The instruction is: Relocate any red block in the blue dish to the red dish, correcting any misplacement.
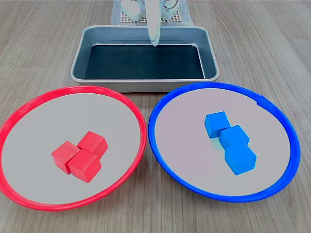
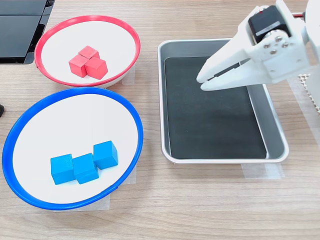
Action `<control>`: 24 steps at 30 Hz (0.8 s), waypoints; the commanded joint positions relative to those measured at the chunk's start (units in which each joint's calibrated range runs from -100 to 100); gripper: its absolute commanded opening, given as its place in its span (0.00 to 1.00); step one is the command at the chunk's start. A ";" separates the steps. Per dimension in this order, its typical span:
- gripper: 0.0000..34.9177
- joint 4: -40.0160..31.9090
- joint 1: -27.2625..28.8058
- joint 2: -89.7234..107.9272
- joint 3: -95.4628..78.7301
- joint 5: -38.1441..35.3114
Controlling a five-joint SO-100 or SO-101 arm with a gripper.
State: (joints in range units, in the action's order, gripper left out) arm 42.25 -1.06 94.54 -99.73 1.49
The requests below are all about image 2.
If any steel tray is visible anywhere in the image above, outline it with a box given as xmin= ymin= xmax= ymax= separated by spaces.
xmin=156 ymin=37 xmax=290 ymax=165

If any pale perforated plate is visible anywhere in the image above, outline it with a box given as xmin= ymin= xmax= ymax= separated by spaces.
xmin=298 ymin=73 xmax=320 ymax=117

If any red-rimmed white plate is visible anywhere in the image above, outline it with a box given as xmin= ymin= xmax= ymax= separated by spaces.
xmin=34 ymin=14 xmax=141 ymax=89

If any blue cube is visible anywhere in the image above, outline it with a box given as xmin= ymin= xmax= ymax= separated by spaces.
xmin=72 ymin=152 xmax=100 ymax=185
xmin=92 ymin=140 xmax=119 ymax=171
xmin=50 ymin=153 xmax=76 ymax=186

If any black mat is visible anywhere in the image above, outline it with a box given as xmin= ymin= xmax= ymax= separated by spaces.
xmin=163 ymin=56 xmax=268 ymax=160

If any blue-rimmed white plate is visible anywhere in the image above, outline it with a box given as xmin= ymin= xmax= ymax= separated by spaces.
xmin=1 ymin=86 xmax=145 ymax=211

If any red cube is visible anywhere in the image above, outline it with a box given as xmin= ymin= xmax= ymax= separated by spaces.
xmin=84 ymin=56 xmax=109 ymax=81
xmin=78 ymin=45 xmax=101 ymax=61
xmin=68 ymin=54 xmax=88 ymax=76

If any black glossy device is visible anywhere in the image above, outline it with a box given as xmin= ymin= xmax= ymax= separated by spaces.
xmin=0 ymin=0 xmax=56 ymax=65

